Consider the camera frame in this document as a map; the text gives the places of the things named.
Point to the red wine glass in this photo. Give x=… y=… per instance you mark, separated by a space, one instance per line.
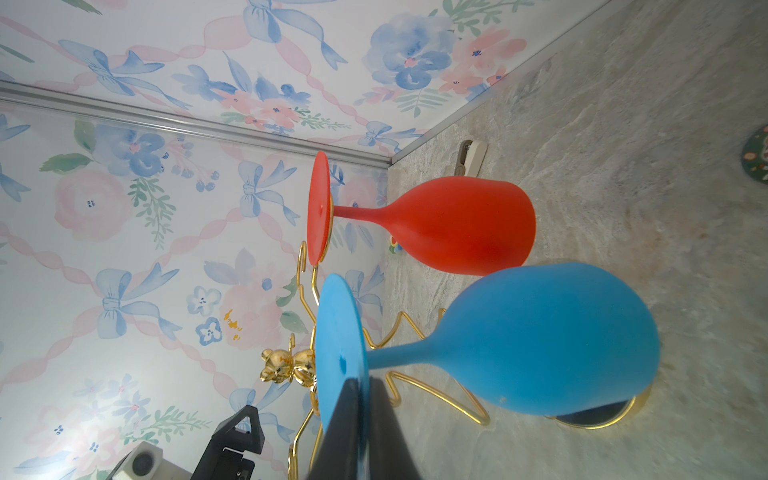
x=459 y=225

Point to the colourful small toy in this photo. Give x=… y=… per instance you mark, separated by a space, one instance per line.
x=394 y=246

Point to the blue back wine glass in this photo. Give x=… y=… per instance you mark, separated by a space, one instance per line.
x=546 y=340

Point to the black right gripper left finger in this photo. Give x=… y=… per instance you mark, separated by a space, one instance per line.
x=338 y=456

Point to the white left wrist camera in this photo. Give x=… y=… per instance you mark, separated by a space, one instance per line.
x=146 y=462

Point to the small white grey device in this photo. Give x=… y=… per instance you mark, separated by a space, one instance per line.
x=471 y=155

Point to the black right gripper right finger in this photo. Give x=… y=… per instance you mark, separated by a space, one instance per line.
x=389 y=456

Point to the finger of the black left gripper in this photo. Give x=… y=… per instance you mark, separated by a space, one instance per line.
x=224 y=457

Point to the round green red badge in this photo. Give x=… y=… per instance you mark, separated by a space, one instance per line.
x=754 y=156

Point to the left corner aluminium post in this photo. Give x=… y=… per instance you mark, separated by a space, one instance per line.
x=111 y=111

